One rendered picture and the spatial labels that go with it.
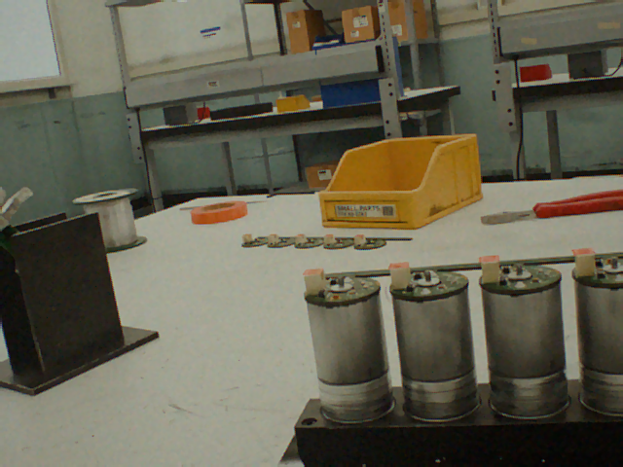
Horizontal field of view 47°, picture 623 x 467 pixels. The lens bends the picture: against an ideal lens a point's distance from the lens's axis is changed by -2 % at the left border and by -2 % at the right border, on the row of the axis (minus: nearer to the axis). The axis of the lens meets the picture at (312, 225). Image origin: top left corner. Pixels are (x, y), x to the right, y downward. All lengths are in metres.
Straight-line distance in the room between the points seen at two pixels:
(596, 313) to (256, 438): 0.14
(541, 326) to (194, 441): 0.14
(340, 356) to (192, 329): 0.21
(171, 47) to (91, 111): 0.82
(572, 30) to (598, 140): 2.24
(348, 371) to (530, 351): 0.06
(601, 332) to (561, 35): 2.38
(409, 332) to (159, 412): 0.14
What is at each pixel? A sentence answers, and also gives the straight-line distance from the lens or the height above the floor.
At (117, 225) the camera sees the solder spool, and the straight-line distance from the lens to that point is 0.70.
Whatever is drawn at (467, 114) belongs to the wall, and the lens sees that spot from 4.93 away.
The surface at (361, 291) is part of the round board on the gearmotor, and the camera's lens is 0.23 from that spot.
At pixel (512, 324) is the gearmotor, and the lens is 0.22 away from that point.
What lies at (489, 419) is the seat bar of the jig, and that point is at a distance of 0.24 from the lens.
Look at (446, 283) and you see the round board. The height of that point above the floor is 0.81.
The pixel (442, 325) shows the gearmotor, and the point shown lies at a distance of 0.23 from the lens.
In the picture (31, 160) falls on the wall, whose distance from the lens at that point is 5.69.
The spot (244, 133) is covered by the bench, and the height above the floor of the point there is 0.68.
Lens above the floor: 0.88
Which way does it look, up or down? 11 degrees down
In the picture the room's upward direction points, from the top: 8 degrees counter-clockwise
